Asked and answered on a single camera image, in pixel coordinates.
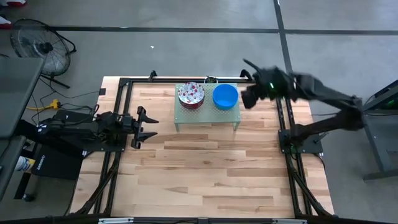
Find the black power cable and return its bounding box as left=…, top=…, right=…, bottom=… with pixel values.
left=29, top=76, right=102, bottom=125

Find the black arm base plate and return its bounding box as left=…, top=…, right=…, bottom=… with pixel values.
left=81, top=136, right=127, bottom=153
left=278, top=129, right=324, bottom=155

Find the yellow extension cord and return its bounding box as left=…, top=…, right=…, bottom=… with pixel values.
left=26, top=98, right=62, bottom=111

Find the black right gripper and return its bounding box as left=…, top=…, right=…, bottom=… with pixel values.
left=241, top=67, right=293, bottom=110

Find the white plastic container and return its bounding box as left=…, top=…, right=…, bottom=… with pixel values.
left=14, top=155, right=37, bottom=174

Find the grey metal workbench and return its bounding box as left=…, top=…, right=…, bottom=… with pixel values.
left=354, top=79, right=398, bottom=181

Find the dark grey table top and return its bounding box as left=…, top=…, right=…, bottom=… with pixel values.
left=0, top=135, right=27, bottom=202

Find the black floor fan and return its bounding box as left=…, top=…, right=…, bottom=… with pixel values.
left=9, top=18, right=77, bottom=90

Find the silver metal bracket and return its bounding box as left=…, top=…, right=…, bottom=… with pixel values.
left=98, top=217, right=134, bottom=224
left=272, top=218, right=308, bottom=224

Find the green perforated metal shelf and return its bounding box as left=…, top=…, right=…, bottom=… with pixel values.
left=174, top=82, right=242, bottom=133

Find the black support beam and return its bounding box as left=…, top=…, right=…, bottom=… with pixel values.
left=14, top=119, right=86, bottom=160

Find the black box with white lettering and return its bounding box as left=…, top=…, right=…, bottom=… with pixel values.
left=30, top=144, right=83, bottom=181

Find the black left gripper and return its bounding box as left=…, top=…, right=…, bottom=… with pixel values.
left=121, top=106, right=160, bottom=149

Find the black aluminium table frame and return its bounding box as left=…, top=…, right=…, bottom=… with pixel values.
left=70, top=76, right=335, bottom=224

